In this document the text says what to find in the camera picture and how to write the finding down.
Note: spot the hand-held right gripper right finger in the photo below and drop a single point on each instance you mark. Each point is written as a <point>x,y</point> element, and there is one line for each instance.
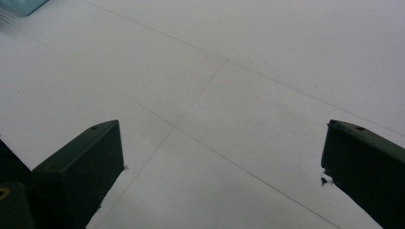
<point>369,168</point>

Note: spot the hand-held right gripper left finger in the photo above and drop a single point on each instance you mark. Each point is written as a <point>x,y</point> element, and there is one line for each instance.
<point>79,171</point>

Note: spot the light blue plastic basket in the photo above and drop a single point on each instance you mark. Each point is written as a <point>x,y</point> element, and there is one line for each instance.
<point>22,5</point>

